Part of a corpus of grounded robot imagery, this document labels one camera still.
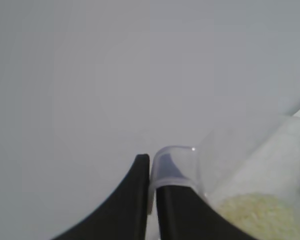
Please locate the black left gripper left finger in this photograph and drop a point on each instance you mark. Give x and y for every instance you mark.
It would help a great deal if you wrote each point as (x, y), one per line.
(120, 207)

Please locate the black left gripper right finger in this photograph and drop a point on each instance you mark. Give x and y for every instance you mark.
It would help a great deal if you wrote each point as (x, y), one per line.
(182, 212)

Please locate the white rice grains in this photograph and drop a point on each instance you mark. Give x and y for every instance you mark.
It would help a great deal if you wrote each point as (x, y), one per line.
(260, 215)

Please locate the clear plastic measuring cup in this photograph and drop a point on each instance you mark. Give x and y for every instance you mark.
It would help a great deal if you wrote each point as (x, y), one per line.
(252, 162)

